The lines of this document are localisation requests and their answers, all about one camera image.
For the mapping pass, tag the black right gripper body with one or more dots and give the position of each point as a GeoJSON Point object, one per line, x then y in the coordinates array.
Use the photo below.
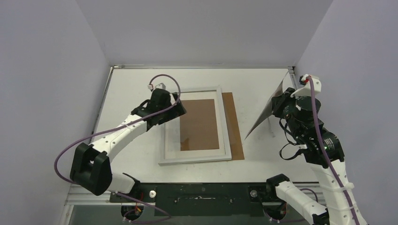
{"type": "Point", "coordinates": [278, 103]}

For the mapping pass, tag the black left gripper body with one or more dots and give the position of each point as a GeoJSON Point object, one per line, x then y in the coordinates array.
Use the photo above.
{"type": "Point", "coordinates": [176, 111]}

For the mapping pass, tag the sunset landscape photo print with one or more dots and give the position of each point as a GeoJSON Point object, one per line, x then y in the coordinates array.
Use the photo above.
{"type": "Point", "coordinates": [267, 110]}

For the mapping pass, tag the clear handle screwdriver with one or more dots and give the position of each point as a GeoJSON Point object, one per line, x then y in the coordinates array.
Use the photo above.
{"type": "Point", "coordinates": [270, 128]}

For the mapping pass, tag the brown fibreboard backing board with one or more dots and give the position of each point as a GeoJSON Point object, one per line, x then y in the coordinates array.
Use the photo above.
{"type": "Point", "coordinates": [199, 132]}

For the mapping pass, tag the white picture frame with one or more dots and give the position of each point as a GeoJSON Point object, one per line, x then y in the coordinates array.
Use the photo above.
{"type": "Point", "coordinates": [196, 156]}

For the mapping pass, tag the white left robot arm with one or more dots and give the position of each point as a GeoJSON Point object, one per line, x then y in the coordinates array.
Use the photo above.
{"type": "Point", "coordinates": [91, 165]}

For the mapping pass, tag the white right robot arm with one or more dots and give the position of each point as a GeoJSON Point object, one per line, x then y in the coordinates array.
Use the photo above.
{"type": "Point", "coordinates": [324, 154]}

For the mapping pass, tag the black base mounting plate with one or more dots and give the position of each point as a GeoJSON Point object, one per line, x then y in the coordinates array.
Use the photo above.
{"type": "Point", "coordinates": [209, 199]}

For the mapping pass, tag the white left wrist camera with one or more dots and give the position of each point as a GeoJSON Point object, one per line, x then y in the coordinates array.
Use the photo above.
{"type": "Point", "coordinates": [152, 87]}

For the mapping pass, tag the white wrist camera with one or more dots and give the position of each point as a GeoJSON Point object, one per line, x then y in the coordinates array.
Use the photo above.
{"type": "Point", "coordinates": [311, 86]}
{"type": "Point", "coordinates": [152, 87]}

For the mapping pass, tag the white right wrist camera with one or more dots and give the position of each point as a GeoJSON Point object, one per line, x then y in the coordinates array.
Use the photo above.
{"type": "Point", "coordinates": [311, 86]}

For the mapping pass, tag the aluminium table front rail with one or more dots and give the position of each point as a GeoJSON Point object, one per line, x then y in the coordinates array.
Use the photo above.
{"type": "Point", "coordinates": [79, 196]}

